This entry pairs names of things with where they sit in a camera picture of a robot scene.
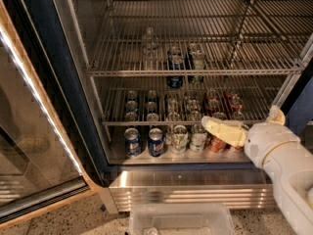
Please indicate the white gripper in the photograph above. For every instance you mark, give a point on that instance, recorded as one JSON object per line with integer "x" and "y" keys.
{"x": 268, "y": 143}

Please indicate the green can shelf front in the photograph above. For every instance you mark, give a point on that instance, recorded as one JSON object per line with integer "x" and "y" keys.
{"x": 195, "y": 62}

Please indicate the green can shelf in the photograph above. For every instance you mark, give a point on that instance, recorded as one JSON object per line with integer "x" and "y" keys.
{"x": 195, "y": 62}
{"x": 194, "y": 48}

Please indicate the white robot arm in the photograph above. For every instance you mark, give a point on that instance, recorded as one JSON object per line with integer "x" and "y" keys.
{"x": 290, "y": 167}

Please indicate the orange can front right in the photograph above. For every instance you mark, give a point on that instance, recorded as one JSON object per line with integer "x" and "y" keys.
{"x": 236, "y": 149}

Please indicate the orange can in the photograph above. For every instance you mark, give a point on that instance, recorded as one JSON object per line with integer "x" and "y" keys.
{"x": 236, "y": 149}
{"x": 217, "y": 145}

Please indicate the orange can front left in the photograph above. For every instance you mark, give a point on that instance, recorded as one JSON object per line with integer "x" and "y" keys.
{"x": 217, "y": 145}

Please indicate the right blue fridge door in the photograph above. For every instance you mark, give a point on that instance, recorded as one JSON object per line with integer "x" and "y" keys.
{"x": 298, "y": 107}

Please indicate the stainless fridge base panel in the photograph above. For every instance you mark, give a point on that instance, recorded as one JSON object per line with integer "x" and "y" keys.
{"x": 236, "y": 188}

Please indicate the white green can front left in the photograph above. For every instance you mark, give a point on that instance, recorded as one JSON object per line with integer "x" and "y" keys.
{"x": 179, "y": 139}

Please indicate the green can middle shelf rear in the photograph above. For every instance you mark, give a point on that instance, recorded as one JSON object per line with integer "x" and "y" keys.
{"x": 194, "y": 48}

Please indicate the blue can middle shelf front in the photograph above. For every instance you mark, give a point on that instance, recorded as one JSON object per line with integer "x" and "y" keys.
{"x": 175, "y": 80}

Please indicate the blue can shelf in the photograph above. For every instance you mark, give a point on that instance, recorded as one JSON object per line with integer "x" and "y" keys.
{"x": 173, "y": 53}
{"x": 175, "y": 80}

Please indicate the blue pepsi can front right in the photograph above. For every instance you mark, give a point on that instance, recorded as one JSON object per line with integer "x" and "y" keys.
{"x": 155, "y": 142}

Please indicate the blue pepsi can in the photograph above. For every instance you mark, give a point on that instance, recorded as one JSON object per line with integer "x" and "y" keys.
{"x": 155, "y": 142}
{"x": 132, "y": 142}

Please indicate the blue can middle shelf rear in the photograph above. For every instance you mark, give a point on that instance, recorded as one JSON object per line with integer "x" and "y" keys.
{"x": 173, "y": 53}

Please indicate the blue pepsi can front left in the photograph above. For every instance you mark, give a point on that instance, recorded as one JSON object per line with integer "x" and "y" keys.
{"x": 132, "y": 142}

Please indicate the open glass fridge door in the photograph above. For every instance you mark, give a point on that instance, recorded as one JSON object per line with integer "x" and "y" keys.
{"x": 44, "y": 162}

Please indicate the clear plastic bin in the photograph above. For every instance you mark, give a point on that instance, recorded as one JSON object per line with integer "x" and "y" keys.
{"x": 181, "y": 219}

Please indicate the clear water bottle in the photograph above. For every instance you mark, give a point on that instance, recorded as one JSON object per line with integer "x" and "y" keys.
{"x": 149, "y": 49}

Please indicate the top wire shelf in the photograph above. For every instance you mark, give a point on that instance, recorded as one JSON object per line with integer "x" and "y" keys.
{"x": 236, "y": 37}

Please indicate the wire shelf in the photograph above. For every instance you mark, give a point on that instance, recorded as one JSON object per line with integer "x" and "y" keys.
{"x": 144, "y": 101}
{"x": 236, "y": 37}

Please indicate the middle wire shelf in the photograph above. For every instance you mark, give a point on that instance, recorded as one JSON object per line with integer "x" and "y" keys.
{"x": 144, "y": 101}

